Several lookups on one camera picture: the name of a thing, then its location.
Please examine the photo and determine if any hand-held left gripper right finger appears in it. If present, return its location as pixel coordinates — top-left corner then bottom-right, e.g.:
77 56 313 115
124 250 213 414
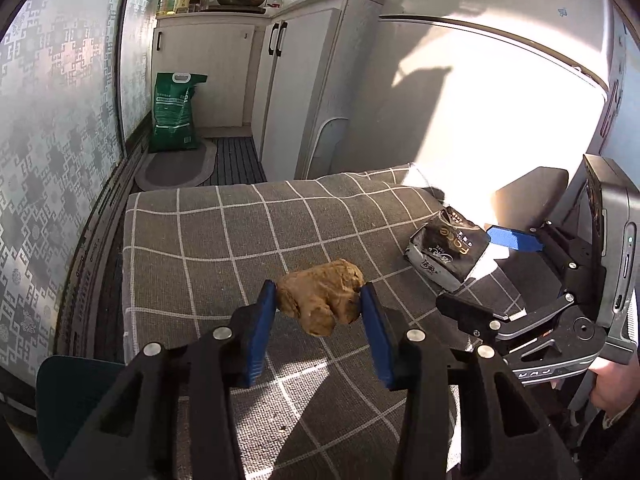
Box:
359 282 568 480

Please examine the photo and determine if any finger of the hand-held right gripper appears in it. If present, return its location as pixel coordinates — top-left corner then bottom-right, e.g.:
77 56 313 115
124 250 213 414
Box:
436 291 576 347
485 224 576 273

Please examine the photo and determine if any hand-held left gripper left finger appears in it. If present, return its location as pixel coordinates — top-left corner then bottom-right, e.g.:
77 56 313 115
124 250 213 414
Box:
54 280 279 480

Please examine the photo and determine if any black tissue packet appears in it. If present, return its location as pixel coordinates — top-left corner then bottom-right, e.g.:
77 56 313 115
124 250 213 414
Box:
404 206 492 293

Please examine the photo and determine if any brown plush toy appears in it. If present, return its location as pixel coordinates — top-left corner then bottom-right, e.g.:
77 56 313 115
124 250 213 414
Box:
276 258 366 338

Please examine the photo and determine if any person's right hand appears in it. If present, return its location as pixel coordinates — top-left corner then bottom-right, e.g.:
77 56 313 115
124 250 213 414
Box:
590 357 640 428

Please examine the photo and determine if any grey checked tablecloth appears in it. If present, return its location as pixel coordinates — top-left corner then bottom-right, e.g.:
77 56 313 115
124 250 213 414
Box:
120 162 523 480

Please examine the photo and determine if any beige refrigerator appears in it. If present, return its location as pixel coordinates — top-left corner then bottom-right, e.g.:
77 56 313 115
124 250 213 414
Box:
300 14 618 241

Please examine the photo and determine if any dark ribbed floor mat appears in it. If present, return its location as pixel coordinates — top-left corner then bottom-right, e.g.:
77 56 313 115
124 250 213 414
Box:
206 136 269 187

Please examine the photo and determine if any grey oval floor mat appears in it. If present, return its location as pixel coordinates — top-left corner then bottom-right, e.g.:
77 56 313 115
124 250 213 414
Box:
135 139 219 192

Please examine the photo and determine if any white rounded board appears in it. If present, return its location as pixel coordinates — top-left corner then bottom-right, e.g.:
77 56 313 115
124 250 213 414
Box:
311 116 349 181

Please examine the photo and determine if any green rice bag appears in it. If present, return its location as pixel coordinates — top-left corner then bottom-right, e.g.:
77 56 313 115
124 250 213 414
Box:
148 72 209 154

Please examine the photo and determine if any white tall cabinet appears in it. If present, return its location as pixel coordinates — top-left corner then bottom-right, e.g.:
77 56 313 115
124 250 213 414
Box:
250 0 383 182

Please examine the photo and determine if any white low cabinet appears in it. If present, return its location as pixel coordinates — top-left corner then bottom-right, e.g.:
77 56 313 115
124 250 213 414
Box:
151 9 272 131

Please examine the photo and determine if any patterned glass door panel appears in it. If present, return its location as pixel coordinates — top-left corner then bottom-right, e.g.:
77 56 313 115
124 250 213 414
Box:
121 0 161 153
0 0 132 376

